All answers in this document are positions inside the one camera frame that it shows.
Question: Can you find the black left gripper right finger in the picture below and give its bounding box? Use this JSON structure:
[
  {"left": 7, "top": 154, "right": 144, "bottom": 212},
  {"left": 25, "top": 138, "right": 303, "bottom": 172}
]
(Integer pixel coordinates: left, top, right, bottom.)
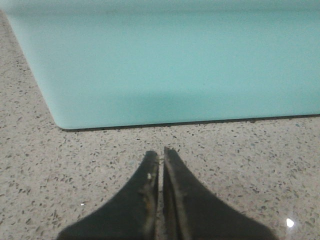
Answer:
[{"left": 163, "top": 147, "right": 277, "bottom": 240}]

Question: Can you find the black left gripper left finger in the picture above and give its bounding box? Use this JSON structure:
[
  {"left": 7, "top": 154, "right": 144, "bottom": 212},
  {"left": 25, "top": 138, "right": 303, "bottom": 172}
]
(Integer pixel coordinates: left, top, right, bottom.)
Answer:
[{"left": 57, "top": 151, "right": 159, "bottom": 240}]

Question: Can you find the light blue plastic box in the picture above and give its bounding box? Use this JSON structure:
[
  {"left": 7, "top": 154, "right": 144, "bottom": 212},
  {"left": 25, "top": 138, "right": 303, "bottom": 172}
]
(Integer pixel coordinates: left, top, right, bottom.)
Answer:
[{"left": 0, "top": 0, "right": 320, "bottom": 129}]

